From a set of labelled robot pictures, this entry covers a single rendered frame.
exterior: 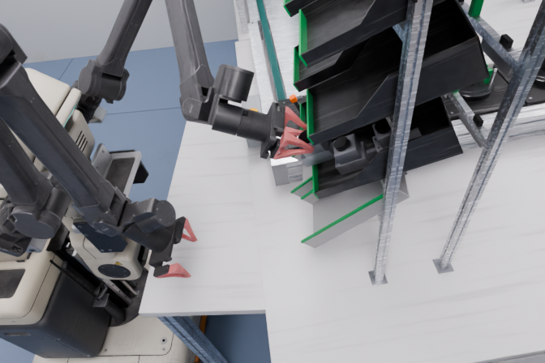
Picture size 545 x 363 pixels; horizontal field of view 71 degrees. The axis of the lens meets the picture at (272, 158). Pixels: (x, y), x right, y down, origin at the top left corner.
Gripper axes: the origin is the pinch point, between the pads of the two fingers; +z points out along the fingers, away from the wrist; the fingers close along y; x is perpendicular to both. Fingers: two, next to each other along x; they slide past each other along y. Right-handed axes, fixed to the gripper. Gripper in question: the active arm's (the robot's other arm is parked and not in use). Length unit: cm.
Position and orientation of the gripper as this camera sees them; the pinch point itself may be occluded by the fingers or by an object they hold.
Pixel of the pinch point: (309, 140)
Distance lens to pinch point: 77.5
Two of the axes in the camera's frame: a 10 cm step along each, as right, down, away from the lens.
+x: -3.2, 5.8, 7.5
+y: 0.5, -7.7, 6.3
